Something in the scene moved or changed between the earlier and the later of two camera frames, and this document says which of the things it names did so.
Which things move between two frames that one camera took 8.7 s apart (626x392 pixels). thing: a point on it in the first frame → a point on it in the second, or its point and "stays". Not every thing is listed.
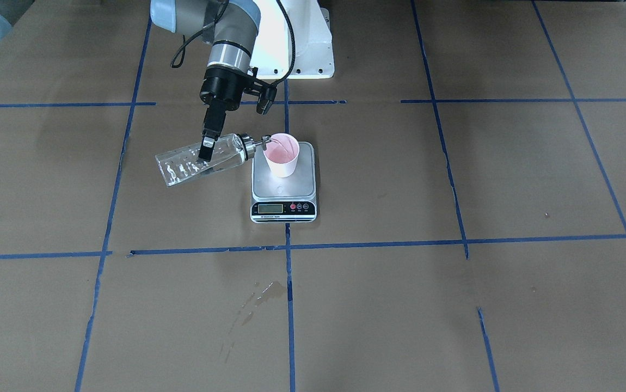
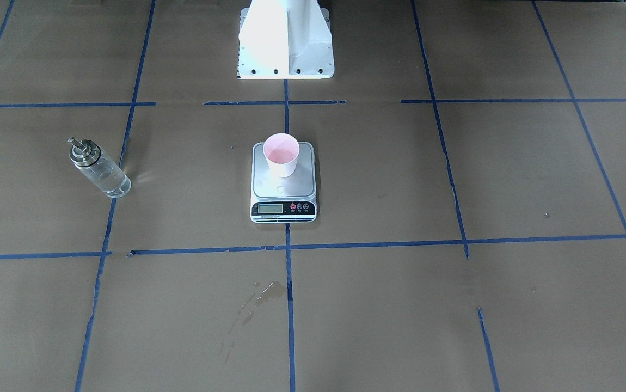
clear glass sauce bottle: [182, 165] → [99, 166]
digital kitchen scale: [277, 200] stays
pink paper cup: [282, 152] stays
